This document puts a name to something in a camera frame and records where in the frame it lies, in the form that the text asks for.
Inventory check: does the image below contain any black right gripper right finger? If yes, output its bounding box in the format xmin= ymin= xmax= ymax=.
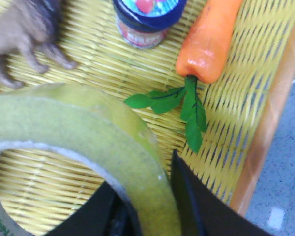
xmin=171 ymin=149 xmax=270 ymax=236

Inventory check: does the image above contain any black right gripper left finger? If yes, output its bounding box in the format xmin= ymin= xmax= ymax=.
xmin=46 ymin=182 xmax=142 ymax=236

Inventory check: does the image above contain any yellow packing tape roll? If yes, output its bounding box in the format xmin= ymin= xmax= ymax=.
xmin=0 ymin=83 xmax=181 ymax=236

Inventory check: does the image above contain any orange toy carrot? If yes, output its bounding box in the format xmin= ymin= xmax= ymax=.
xmin=124 ymin=0 xmax=243 ymax=153

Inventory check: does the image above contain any blue lidded jar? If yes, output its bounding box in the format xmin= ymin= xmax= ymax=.
xmin=112 ymin=0 xmax=187 ymax=48

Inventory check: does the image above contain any brown toy animal figure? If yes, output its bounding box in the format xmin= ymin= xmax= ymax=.
xmin=0 ymin=0 xmax=77 ymax=89

